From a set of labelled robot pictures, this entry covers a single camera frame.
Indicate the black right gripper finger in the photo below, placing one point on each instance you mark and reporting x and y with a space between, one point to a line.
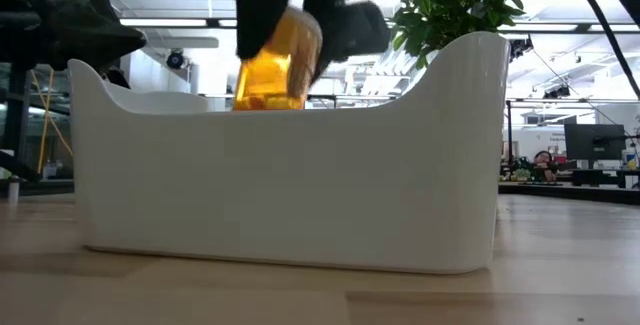
355 30
260 5

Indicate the orange pill bottle white cap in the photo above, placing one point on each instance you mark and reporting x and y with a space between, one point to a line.
270 80

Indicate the white plastic basket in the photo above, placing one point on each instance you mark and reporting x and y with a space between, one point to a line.
300 190

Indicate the green leafy plant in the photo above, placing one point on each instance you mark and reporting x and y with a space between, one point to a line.
450 5

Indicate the person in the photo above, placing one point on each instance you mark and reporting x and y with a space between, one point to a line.
542 157

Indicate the black computer monitor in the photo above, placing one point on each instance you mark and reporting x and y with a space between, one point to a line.
595 142

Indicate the black monitor desk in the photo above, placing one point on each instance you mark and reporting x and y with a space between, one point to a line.
600 177

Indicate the black ceiling-mounted camera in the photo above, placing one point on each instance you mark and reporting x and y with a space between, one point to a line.
175 59
521 45

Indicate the small white post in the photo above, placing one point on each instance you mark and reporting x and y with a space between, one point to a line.
13 190

